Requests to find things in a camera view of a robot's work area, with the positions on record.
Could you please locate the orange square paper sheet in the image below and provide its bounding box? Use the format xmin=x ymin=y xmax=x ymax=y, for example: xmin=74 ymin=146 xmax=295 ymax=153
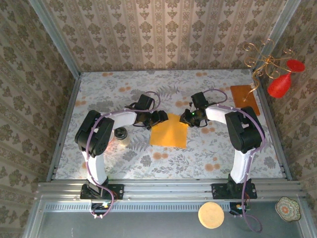
xmin=149 ymin=113 xmax=188 ymax=149

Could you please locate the glass jar with black lid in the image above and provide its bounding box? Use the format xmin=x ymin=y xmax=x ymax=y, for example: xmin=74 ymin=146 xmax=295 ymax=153
xmin=114 ymin=127 xmax=131 ymax=148

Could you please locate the floral table cover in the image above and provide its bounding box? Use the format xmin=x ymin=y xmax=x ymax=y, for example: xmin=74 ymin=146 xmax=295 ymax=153
xmin=54 ymin=69 xmax=284 ymax=179

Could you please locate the brown wooden board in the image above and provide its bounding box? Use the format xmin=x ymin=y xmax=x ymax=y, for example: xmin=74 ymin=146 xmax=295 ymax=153
xmin=230 ymin=85 xmax=261 ymax=117

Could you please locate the red wine glass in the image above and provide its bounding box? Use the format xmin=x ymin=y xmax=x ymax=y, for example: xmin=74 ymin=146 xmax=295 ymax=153
xmin=267 ymin=59 xmax=306 ymax=99

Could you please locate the small controller board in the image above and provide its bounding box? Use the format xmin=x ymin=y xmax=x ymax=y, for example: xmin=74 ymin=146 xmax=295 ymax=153
xmin=229 ymin=202 xmax=251 ymax=216
xmin=90 ymin=201 xmax=111 ymax=214

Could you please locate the round cork coaster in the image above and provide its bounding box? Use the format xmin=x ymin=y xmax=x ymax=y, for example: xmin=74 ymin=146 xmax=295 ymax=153
xmin=198 ymin=201 xmax=225 ymax=229

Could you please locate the small patterned dish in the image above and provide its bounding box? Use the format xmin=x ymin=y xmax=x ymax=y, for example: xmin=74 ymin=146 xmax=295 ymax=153
xmin=275 ymin=196 xmax=302 ymax=223

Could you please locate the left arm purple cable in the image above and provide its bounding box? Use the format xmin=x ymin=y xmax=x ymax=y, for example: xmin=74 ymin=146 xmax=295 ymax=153
xmin=85 ymin=91 xmax=161 ymax=219

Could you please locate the wide aluminium base rail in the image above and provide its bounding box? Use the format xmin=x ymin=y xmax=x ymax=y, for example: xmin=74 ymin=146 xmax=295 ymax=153
xmin=36 ymin=178 xmax=305 ymax=201

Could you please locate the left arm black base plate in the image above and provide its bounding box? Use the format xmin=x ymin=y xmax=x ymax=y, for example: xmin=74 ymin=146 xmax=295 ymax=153
xmin=79 ymin=183 xmax=125 ymax=200

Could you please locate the aluminium table side rail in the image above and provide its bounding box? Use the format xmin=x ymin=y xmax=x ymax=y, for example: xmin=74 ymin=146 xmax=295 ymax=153
xmin=252 ymin=69 xmax=293 ymax=181
xmin=46 ymin=73 xmax=82 ymax=181

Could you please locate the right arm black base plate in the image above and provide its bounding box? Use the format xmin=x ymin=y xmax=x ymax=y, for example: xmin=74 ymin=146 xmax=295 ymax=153
xmin=211 ymin=182 xmax=258 ymax=200

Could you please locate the slotted grey cable duct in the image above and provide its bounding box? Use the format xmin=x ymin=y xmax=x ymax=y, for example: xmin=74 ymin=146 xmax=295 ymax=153
xmin=41 ymin=201 xmax=232 ymax=213

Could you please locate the gold wire stand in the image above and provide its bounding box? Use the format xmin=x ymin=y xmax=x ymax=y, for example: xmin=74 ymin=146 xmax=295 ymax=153
xmin=243 ymin=38 xmax=295 ymax=102

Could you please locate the aluminium corner post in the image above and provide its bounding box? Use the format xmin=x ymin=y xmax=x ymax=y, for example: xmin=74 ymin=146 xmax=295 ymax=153
xmin=255 ymin=0 xmax=302 ymax=72
xmin=27 ymin=0 xmax=82 ymax=76

